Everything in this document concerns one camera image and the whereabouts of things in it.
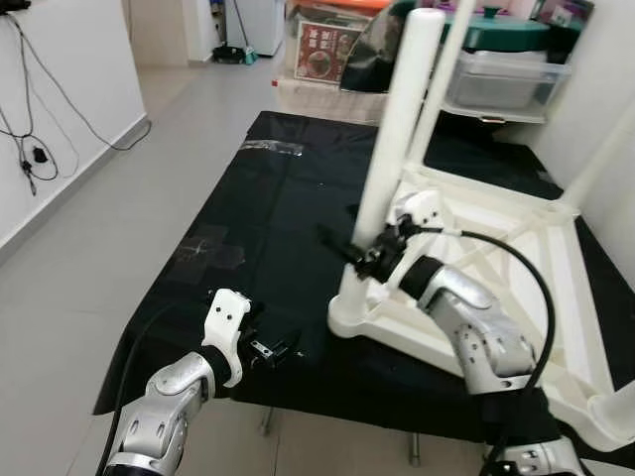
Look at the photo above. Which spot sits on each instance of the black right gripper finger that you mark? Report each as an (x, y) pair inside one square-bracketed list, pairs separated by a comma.
[(337, 243)]

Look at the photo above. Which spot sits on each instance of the white plastic table top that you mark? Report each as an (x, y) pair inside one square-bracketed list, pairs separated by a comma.
[(556, 297)]

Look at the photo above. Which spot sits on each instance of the black table cloth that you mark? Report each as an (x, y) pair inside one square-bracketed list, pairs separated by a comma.
[(278, 228)]

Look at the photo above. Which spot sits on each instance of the grey metal table leg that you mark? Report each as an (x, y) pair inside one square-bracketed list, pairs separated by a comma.
[(414, 448), (266, 421)]

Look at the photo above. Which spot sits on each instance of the storage box with red print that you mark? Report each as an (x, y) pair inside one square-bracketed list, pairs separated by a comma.
[(322, 55)]

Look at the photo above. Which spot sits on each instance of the black bag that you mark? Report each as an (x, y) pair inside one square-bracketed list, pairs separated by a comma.
[(377, 55)]

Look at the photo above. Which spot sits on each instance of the clear plastic container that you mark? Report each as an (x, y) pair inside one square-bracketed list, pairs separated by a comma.
[(511, 84)]

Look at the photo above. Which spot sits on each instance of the green floor mop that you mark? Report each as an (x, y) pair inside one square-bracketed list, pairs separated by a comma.
[(233, 54)]

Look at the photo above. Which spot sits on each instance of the black power adapter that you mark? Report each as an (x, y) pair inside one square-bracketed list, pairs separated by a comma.
[(40, 156)]

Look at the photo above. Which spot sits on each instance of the black power strip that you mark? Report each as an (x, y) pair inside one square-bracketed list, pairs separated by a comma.
[(12, 5)]

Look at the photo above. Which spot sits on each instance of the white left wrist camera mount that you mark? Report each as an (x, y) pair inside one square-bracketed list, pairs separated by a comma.
[(226, 317)]

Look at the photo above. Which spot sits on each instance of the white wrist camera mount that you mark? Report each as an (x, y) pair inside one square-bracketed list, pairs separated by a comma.
[(422, 213), (226, 317)]

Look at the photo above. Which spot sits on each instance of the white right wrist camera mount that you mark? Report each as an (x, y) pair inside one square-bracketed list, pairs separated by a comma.
[(422, 213)]

